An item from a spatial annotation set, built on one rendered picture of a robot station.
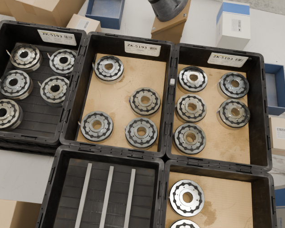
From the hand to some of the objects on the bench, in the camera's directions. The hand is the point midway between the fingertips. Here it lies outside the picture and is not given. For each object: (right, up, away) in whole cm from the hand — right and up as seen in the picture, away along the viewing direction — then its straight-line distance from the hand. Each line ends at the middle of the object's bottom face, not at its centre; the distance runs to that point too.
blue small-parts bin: (-15, -39, +28) cm, 50 cm away
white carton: (-24, -10, +40) cm, 47 cm away
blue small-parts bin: (-81, +1, +41) cm, 91 cm away
